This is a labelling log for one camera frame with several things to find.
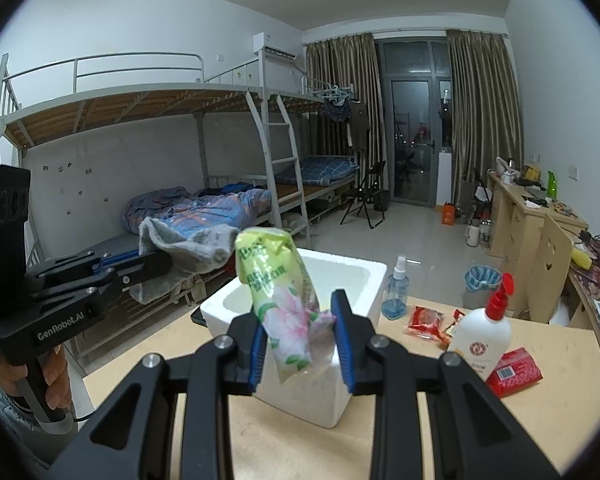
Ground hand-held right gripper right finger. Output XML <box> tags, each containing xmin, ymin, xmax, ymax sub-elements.
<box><xmin>330</xmin><ymin>289</ymin><xmax>563</xmax><ymax>480</ymax></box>

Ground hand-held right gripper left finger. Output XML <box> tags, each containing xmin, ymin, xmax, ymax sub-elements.
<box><xmin>45</xmin><ymin>309</ymin><xmax>272</xmax><ymax>480</ymax></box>

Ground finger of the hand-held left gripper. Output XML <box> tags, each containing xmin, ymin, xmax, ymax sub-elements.
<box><xmin>27</xmin><ymin>247</ymin><xmax>148</xmax><ymax>283</ymax></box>
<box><xmin>27</xmin><ymin>252</ymin><xmax>176</xmax><ymax>311</ymax></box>

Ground grey sock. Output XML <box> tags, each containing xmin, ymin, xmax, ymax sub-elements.
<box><xmin>129</xmin><ymin>217</ymin><xmax>241</xmax><ymax>305</ymax></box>

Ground white foam box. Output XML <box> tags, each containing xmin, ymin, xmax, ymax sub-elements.
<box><xmin>200</xmin><ymin>247</ymin><xmax>388</xmax><ymax>428</ymax></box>

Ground green floral tissue packet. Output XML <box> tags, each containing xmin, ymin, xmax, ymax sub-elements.
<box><xmin>235</xmin><ymin>227</ymin><xmax>337</xmax><ymax>386</ymax></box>

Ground person's left forearm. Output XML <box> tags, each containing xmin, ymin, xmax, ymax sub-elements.
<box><xmin>0</xmin><ymin>385</ymin><xmax>88</xmax><ymax>468</ymax></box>

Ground person's left hand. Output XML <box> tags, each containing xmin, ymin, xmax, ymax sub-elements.
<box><xmin>0</xmin><ymin>345</ymin><xmax>72</xmax><ymax>416</ymax></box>

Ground clear blue spray bottle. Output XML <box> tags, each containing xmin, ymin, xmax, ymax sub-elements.
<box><xmin>381</xmin><ymin>255</ymin><xmax>410</xmax><ymax>320</ymax></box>

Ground red snack packet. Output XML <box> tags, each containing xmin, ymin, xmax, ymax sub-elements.
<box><xmin>441</xmin><ymin>308</ymin><xmax>468</xmax><ymax>350</ymax></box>
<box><xmin>405</xmin><ymin>305</ymin><xmax>446</xmax><ymax>342</ymax></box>

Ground blue floral quilt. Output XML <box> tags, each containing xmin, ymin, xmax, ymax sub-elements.
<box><xmin>125</xmin><ymin>186</ymin><xmax>273</xmax><ymax>241</ymax></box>

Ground white lotion pump bottle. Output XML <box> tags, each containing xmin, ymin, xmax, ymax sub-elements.
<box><xmin>446</xmin><ymin>273</ymin><xmax>516</xmax><ymax>381</ymax></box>

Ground white metal bunk bed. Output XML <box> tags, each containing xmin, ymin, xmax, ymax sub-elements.
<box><xmin>202</xmin><ymin>32</ymin><xmax>363</xmax><ymax>221</ymax></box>
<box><xmin>0</xmin><ymin>52</ymin><xmax>281</xmax><ymax>311</ymax></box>

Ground black folding chair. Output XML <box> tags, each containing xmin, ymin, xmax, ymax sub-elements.
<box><xmin>340</xmin><ymin>160</ymin><xmax>388</xmax><ymax>230</ymax></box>

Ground blue trash bin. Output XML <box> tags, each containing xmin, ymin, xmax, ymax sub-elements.
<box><xmin>464</xmin><ymin>266</ymin><xmax>503</xmax><ymax>293</ymax></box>

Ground red tissue packet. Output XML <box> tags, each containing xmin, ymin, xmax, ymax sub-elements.
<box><xmin>486</xmin><ymin>346</ymin><xmax>543</xmax><ymax>399</ymax></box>

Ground blue plaid mattress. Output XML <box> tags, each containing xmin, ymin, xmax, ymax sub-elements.
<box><xmin>275</xmin><ymin>156</ymin><xmax>361</xmax><ymax>186</ymax></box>

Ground white bunk bed ladder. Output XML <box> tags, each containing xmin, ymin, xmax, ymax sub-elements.
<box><xmin>245</xmin><ymin>91</ymin><xmax>311</xmax><ymax>241</ymax></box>

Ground light wooden desk cabinet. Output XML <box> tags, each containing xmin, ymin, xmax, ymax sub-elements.
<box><xmin>486</xmin><ymin>169</ymin><xmax>591</xmax><ymax>271</ymax></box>

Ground wooden chair with smiley cutout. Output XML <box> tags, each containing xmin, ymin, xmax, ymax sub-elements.
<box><xmin>527</xmin><ymin>212</ymin><xmax>576</xmax><ymax>325</ymax></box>

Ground hanging dark clothes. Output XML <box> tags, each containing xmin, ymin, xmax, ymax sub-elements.
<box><xmin>321</xmin><ymin>85</ymin><xmax>368</xmax><ymax>153</ymax></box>

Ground glass balcony door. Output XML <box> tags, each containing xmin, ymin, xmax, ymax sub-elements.
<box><xmin>375</xmin><ymin>37</ymin><xmax>453</xmax><ymax>206</ymax></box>

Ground white air conditioner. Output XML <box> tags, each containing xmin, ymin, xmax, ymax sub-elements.
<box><xmin>254</xmin><ymin>32</ymin><xmax>300</xmax><ymax>61</ymax></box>

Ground brown curtain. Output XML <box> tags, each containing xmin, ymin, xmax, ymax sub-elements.
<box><xmin>305</xmin><ymin>32</ymin><xmax>388</xmax><ymax>206</ymax></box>
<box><xmin>445</xmin><ymin>29</ymin><xmax>525</xmax><ymax>206</ymax></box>

